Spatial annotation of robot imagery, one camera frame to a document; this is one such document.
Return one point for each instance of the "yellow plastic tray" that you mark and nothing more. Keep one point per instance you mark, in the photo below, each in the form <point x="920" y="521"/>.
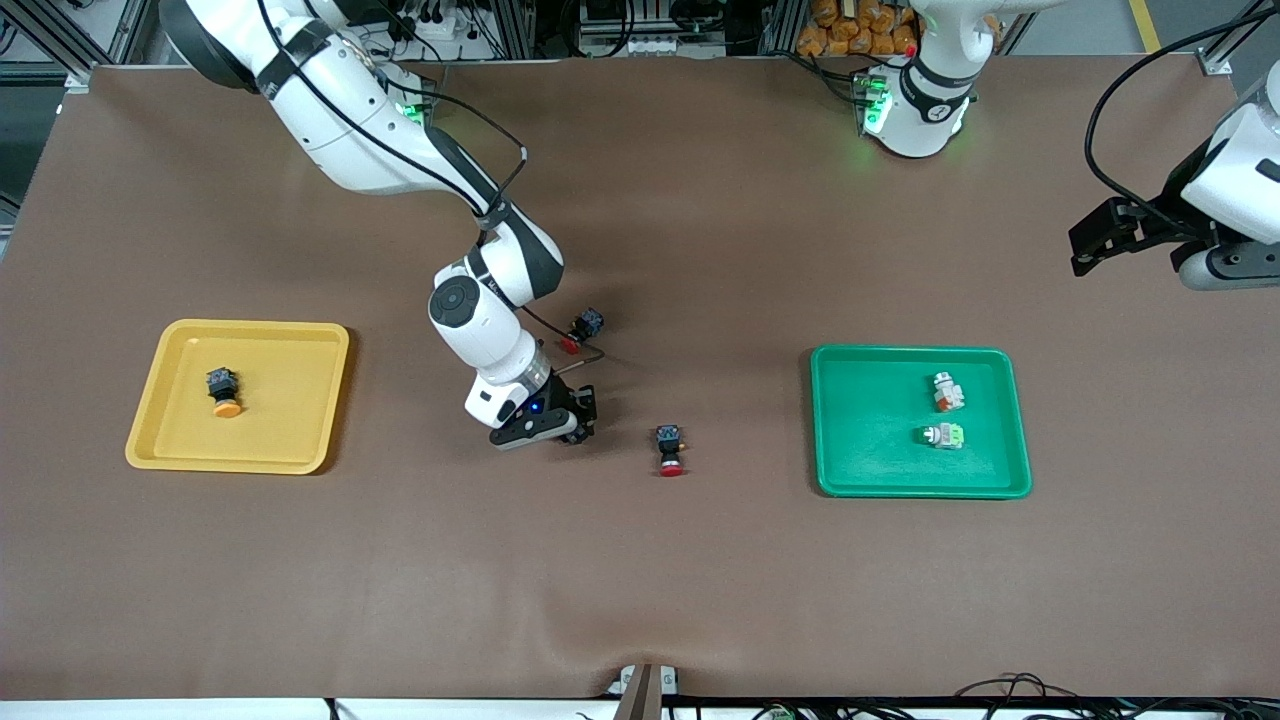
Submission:
<point x="280" y="400"/>

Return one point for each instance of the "white button orange block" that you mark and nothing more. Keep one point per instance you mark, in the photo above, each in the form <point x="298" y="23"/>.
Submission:
<point x="947" y="392"/>

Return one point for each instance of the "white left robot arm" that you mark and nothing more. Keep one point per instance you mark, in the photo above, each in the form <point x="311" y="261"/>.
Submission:
<point x="915" y="120"/>

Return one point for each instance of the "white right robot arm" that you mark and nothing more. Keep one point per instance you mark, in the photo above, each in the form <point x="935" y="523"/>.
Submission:
<point x="350" y="130"/>

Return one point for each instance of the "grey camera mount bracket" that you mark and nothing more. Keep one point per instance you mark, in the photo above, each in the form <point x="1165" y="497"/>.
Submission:
<point x="640" y="690"/>

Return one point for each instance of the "yellow push button black body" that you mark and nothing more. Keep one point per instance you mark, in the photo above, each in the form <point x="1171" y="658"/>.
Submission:
<point x="223" y="385"/>

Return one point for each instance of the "white button green block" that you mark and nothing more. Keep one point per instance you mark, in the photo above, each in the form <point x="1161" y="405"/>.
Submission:
<point x="945" y="436"/>

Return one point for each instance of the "orange mesh bag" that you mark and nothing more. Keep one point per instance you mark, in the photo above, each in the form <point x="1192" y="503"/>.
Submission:
<point x="860" y="28"/>

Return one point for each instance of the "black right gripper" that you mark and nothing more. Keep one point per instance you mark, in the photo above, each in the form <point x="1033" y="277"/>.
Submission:
<point x="572" y="403"/>

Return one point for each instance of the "red push button black body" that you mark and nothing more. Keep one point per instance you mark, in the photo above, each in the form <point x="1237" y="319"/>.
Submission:
<point x="670" y="445"/>
<point x="588" y="324"/>

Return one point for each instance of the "white power strip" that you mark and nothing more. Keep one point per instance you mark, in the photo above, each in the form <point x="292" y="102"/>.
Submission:
<point x="430" y="25"/>

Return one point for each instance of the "grey electronics box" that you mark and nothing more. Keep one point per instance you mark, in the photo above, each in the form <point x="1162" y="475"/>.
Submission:
<point x="640" y="30"/>

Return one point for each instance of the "aluminium frame profile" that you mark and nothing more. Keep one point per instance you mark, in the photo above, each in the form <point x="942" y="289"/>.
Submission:
<point x="1235" y="45"/>
<point x="70" y="45"/>

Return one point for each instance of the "green plastic tray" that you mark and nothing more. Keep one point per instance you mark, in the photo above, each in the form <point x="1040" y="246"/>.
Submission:
<point x="870" y="440"/>

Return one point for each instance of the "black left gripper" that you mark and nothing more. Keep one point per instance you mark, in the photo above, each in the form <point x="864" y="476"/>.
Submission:
<point x="1163" y="220"/>

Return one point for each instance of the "brown table mat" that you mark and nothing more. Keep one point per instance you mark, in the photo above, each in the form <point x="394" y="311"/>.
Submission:
<point x="640" y="580"/>

